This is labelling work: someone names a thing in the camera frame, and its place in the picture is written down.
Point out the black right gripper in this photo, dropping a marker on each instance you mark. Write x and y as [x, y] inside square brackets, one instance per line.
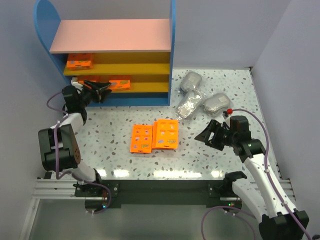
[217, 135]

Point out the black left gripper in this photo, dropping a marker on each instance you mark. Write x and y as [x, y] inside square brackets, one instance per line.
[95, 91]

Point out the orange sponge box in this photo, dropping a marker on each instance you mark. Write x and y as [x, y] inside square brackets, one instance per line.
[80, 61]
[91, 78]
[120, 82]
[141, 139]
[167, 132]

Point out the silver sponge pack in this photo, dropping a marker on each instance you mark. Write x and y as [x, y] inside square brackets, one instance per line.
[191, 82]
[216, 104]
[190, 103]

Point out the orange sponge box hidden lowest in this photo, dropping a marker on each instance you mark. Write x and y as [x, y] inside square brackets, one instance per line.
[154, 135]

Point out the orange sponge box bottom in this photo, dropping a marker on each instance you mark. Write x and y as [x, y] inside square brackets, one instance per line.
[141, 139]

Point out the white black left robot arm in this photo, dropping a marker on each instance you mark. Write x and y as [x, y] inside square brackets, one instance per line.
[59, 149]

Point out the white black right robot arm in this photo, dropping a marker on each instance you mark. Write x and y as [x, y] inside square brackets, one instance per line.
[277, 216]

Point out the orange sponge box on shelf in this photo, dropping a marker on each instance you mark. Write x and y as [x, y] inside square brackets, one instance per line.
[91, 78]

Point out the blue pink yellow shelf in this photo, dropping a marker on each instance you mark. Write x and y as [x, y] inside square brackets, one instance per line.
[140, 48]

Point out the silver sponge pack top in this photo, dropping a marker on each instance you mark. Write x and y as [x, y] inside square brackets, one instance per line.
[191, 82]

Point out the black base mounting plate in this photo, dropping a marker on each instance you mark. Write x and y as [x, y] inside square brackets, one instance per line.
[209, 193]

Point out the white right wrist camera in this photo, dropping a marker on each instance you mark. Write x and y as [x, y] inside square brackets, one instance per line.
[226, 118]

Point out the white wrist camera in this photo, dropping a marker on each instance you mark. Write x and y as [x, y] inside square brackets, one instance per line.
[226, 118]
[76, 84]

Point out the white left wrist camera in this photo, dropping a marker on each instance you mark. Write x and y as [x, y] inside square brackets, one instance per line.
[76, 84]

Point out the aluminium frame rail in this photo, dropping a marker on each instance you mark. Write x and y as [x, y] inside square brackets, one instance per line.
[46, 189]

